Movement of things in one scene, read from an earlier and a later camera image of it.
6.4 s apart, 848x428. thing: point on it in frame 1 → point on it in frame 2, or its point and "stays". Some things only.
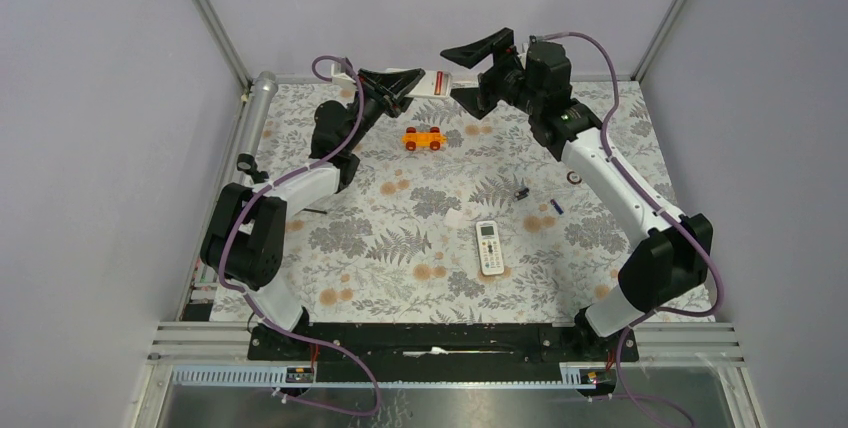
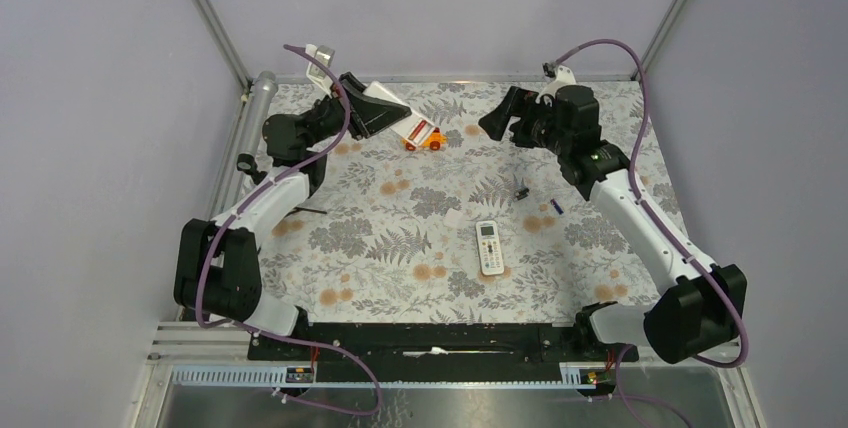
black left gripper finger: x=396 y=81 → x=369 y=112
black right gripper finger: x=471 y=53 → x=495 y=121
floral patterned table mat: x=457 y=212 stays
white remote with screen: x=489 y=245 stays
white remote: x=433 y=84 → x=414 y=128
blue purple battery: x=556 y=206 stays
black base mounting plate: x=442 y=353 stays
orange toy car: x=411 y=138 stays
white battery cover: x=455 y=219 stays
